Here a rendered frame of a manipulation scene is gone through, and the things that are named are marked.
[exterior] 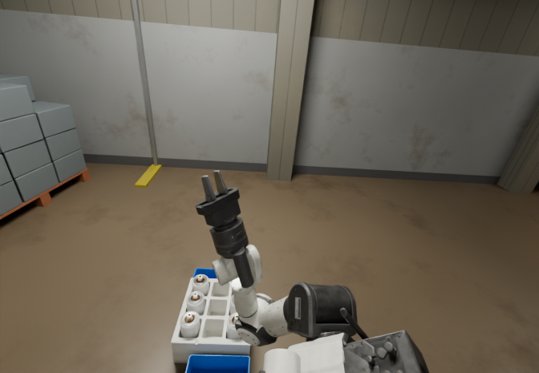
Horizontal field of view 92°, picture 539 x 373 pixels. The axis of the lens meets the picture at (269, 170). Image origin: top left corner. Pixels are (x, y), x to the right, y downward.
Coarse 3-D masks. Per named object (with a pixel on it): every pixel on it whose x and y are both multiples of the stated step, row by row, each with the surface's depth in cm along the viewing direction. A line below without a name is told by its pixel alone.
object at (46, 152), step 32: (0, 96) 194; (32, 96) 251; (0, 128) 197; (32, 128) 220; (64, 128) 250; (0, 160) 199; (32, 160) 224; (64, 160) 255; (0, 192) 203; (32, 192) 228
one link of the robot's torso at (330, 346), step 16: (352, 320) 52; (320, 336) 57; (336, 336) 54; (384, 336) 48; (400, 336) 46; (304, 352) 54; (320, 352) 52; (336, 352) 50; (352, 352) 49; (368, 352) 47; (384, 352) 46; (400, 352) 45; (416, 352) 47; (304, 368) 51; (320, 368) 50; (336, 368) 48; (352, 368) 47; (368, 368) 45; (384, 368) 44; (400, 368) 43; (416, 368) 42
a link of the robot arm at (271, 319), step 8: (264, 296) 85; (272, 304) 77; (280, 304) 72; (264, 312) 78; (272, 312) 73; (280, 312) 70; (264, 320) 76; (272, 320) 73; (280, 320) 70; (240, 328) 78; (264, 328) 76; (272, 328) 73; (280, 328) 71; (240, 336) 80; (248, 336) 77; (256, 336) 76; (264, 336) 75; (272, 336) 75; (256, 344) 78; (264, 344) 77
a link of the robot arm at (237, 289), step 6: (246, 246) 72; (252, 246) 71; (252, 252) 69; (258, 258) 69; (258, 264) 70; (258, 270) 71; (258, 276) 72; (234, 282) 74; (240, 282) 74; (258, 282) 73; (234, 288) 73; (240, 288) 73; (246, 288) 73; (252, 288) 73; (240, 294) 73; (246, 294) 73
